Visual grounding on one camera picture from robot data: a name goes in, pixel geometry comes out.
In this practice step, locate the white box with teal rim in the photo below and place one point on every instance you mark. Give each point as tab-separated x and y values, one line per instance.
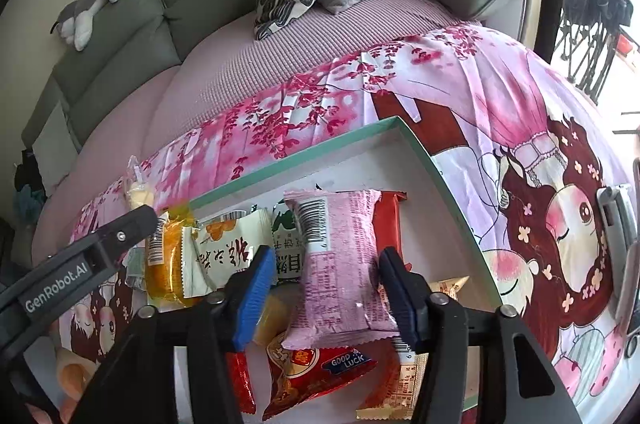
350	164

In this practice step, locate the orange snack packet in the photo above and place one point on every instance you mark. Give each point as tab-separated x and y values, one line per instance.
165	269

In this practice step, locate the grey plastic device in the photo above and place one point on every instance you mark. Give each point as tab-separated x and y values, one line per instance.
620	229

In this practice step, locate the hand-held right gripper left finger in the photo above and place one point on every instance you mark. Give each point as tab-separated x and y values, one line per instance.
257	294

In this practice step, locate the clear yellow cake packet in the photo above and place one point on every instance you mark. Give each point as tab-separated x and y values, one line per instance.
272	319

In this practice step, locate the black metal rack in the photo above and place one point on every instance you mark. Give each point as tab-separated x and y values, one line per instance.
590	29

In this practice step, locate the red printed snack packet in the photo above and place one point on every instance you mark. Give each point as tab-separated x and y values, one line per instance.
305	379

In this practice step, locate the plain red snack packet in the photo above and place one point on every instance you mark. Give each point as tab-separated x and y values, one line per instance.
390	224

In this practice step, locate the pink printed blanket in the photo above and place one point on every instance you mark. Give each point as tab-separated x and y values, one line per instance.
500	104

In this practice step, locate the beige red-printed snack packet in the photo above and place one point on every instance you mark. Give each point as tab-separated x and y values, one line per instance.
402	384

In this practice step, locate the light grey cushion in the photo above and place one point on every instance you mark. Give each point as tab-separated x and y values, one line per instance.
52	144

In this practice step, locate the small red snack packet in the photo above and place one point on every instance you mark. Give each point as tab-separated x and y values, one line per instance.
241	381

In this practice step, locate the small cream snack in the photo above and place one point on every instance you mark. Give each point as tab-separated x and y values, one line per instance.
139	193

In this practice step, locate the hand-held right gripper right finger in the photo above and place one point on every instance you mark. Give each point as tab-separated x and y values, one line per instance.
400	299

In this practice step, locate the pile of dark clothes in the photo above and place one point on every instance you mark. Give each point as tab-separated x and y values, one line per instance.
25	199

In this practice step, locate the white snack packet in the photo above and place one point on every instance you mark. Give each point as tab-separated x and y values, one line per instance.
220	249

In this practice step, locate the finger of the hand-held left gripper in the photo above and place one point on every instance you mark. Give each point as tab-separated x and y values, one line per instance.
132	224

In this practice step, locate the pink ribbed sofa cover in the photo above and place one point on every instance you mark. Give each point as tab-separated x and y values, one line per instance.
225	79

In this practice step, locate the green snack packet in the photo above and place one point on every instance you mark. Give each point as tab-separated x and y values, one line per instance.
287	239

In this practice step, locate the pink snack packet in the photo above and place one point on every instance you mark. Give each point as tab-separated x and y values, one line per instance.
340	274

